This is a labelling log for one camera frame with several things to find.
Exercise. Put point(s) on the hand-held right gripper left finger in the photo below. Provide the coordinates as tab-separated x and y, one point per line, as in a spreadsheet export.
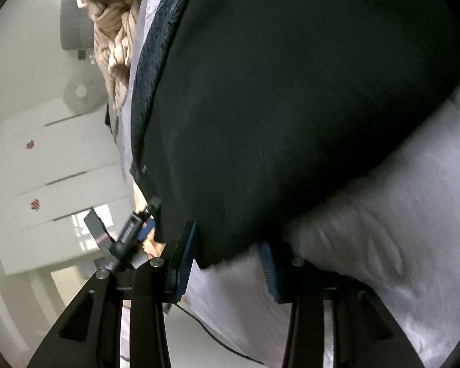
184	264

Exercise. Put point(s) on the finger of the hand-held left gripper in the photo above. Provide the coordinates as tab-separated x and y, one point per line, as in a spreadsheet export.
147	230
150	206

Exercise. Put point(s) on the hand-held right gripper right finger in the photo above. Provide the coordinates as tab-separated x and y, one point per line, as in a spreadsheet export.
270	276

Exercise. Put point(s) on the black pants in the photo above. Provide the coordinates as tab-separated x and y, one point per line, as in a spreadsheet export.
291	103

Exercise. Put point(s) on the white wardrobe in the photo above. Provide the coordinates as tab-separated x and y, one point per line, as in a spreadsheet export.
61	184

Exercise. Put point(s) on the red door sticker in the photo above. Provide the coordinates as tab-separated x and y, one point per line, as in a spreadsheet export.
30	144
34	204

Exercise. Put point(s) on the black cloth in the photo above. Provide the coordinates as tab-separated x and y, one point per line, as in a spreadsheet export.
108	117

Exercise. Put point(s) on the lavender embossed blanket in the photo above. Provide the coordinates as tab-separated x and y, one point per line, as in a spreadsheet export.
387	218

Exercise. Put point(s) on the white round fan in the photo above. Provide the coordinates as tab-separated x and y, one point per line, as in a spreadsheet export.
80	91

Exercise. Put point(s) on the beige knitted sweater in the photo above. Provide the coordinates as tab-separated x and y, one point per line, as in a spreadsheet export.
113	42

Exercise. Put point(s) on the grey upholstered chair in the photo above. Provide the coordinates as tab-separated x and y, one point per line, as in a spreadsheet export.
74	19

